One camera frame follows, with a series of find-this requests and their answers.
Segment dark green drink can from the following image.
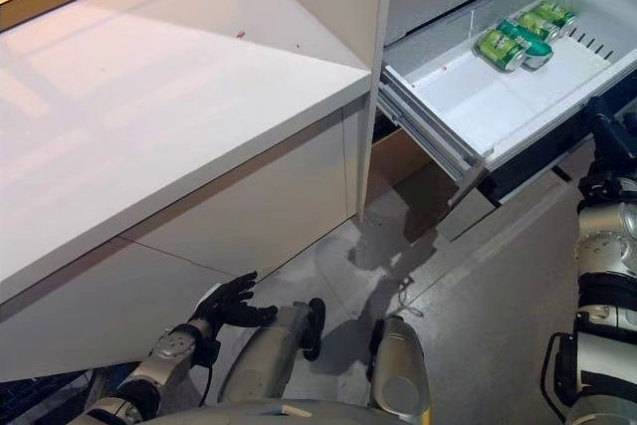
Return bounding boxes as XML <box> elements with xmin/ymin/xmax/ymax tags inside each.
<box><xmin>497</xmin><ymin>17</ymin><xmax>554</xmax><ymax>71</ymax></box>

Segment brown board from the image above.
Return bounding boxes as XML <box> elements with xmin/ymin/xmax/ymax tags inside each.
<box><xmin>370</xmin><ymin>125</ymin><xmax>449</xmax><ymax>197</ymax></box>

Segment grey robot torso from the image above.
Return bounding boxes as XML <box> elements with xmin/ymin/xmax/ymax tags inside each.
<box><xmin>213</xmin><ymin>394</ymin><xmax>434</xmax><ymax>425</ymax></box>

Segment thin floor cable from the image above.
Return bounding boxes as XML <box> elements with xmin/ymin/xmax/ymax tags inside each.
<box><xmin>395</xmin><ymin>275</ymin><xmax>424</xmax><ymax>319</ymax></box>

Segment light green drink can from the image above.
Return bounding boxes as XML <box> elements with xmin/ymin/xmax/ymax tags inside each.
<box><xmin>517</xmin><ymin>10</ymin><xmax>563</xmax><ymax>43</ymax></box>
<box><xmin>475</xmin><ymin>26</ymin><xmax>529</xmax><ymax>73</ymax></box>
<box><xmin>534</xmin><ymin>0</ymin><xmax>578</xmax><ymax>31</ymax></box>

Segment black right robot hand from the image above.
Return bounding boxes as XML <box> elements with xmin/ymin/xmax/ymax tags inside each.
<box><xmin>586</xmin><ymin>96</ymin><xmax>637</xmax><ymax>176</ymax></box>

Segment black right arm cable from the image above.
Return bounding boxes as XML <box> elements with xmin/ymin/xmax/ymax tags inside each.
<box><xmin>539</xmin><ymin>329</ymin><xmax>578</xmax><ymax>409</ymax></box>

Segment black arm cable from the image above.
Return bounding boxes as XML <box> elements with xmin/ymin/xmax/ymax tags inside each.
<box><xmin>196</xmin><ymin>339</ymin><xmax>221</xmax><ymax>406</ymax></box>
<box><xmin>539</xmin><ymin>329</ymin><xmax>578</xmax><ymax>409</ymax></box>

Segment grey left robot leg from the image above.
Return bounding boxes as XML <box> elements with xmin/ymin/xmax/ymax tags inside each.
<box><xmin>218</xmin><ymin>298</ymin><xmax>327</xmax><ymax>404</ymax></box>

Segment white counter cabinet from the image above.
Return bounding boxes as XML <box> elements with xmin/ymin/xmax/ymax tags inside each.
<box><xmin>0</xmin><ymin>0</ymin><xmax>372</xmax><ymax>386</ymax></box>

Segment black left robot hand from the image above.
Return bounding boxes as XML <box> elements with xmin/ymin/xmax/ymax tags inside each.
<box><xmin>191</xmin><ymin>270</ymin><xmax>279</xmax><ymax>334</ymax></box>

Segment white tall side panel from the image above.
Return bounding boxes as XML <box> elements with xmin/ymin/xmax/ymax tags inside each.
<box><xmin>238</xmin><ymin>0</ymin><xmax>397</xmax><ymax>222</ymax></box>

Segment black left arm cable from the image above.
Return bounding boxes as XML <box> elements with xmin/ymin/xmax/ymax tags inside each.
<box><xmin>196</xmin><ymin>339</ymin><xmax>221</xmax><ymax>406</ymax></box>

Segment white fridge drawer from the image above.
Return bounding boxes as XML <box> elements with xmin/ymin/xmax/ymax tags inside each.
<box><xmin>375</xmin><ymin>0</ymin><xmax>637</xmax><ymax>207</ymax></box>

